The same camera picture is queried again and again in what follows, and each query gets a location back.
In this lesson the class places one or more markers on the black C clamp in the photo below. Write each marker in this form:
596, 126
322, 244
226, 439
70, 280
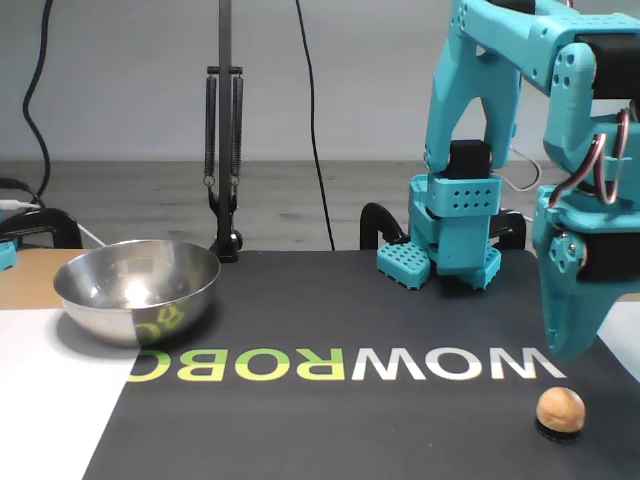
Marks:
50, 220

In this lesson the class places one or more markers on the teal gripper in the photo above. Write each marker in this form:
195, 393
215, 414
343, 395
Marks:
564, 280

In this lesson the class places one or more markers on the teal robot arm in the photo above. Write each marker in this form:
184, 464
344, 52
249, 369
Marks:
500, 30

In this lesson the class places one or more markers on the teal robot base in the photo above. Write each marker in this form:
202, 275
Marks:
460, 250

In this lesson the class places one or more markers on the black table clamp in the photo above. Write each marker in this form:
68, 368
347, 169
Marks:
372, 220
510, 225

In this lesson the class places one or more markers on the small teal printed part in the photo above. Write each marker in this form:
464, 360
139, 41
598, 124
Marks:
7, 255

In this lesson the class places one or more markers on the black WOWROBO mat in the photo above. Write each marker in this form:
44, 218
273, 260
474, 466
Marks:
300, 425

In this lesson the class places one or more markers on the tan ball with black base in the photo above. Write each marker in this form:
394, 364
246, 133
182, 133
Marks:
560, 407

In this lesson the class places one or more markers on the metal bowl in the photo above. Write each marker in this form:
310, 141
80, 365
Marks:
100, 320

